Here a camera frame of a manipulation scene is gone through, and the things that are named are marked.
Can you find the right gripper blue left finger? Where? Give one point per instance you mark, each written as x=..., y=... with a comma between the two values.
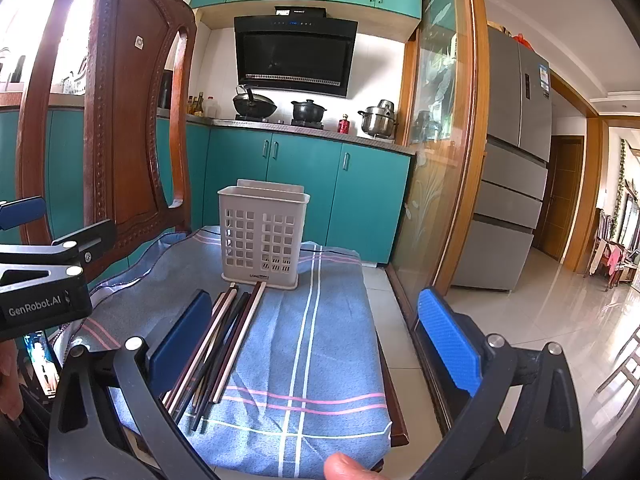
x=173, y=340

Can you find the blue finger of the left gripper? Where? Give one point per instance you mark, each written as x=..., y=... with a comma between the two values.
x=92, y=244
x=19, y=212

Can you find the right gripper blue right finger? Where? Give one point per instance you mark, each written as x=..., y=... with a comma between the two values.
x=452, y=344

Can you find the dark brown chopstick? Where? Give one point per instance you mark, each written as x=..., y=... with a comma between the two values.
x=188, y=400

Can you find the beige chopstick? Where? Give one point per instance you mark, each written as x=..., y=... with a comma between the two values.
x=220, y=308

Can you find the black textured chopstick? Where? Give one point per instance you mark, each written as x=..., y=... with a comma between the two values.
x=214, y=360

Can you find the maroon chopstick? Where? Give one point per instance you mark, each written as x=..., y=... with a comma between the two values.
x=240, y=339

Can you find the left human hand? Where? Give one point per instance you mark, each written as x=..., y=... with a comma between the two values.
x=11, y=401

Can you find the right human hand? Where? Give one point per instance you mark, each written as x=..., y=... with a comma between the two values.
x=341, y=467

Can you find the phone screen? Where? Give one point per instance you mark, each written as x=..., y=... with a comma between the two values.
x=41, y=357

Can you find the silver refrigerator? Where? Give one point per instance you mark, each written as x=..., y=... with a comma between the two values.
x=515, y=170

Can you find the blue striped cloth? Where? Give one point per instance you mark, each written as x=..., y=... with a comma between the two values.
x=308, y=381

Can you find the white perforated utensil basket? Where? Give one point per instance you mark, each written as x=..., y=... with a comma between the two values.
x=261, y=229

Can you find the oil bottles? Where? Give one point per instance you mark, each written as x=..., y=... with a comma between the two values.
x=196, y=106

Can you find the brown wooden door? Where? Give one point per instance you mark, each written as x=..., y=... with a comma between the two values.
x=560, y=195

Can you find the black wok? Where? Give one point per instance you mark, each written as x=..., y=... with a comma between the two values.
x=251, y=105

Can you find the steel stock pot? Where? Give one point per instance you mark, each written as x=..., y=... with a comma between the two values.
x=379, y=121

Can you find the red canister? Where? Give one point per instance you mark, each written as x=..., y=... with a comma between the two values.
x=343, y=125

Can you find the carved wooden chair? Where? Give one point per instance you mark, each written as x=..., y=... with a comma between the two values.
x=129, y=43

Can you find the black cooking pot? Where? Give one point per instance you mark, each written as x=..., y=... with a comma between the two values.
x=307, y=113

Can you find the black range hood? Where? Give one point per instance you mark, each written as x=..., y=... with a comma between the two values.
x=305, y=52

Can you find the glass sliding door wooden frame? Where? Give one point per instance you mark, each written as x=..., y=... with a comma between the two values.
x=443, y=120

